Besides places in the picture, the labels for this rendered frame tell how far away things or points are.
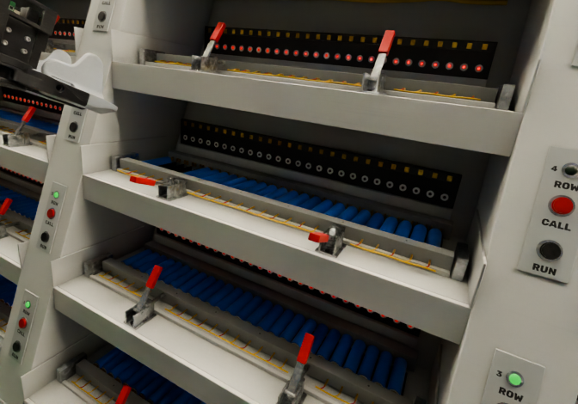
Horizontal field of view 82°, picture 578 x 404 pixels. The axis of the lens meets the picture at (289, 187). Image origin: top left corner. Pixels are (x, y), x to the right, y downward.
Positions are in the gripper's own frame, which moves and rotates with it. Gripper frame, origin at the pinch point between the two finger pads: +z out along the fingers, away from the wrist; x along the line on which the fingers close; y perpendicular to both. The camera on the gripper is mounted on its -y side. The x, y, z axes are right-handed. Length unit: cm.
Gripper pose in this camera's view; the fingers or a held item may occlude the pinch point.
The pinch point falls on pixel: (95, 108)
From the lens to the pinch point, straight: 49.0
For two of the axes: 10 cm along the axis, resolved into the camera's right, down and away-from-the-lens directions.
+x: -8.9, -2.3, 3.9
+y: 2.6, -9.6, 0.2
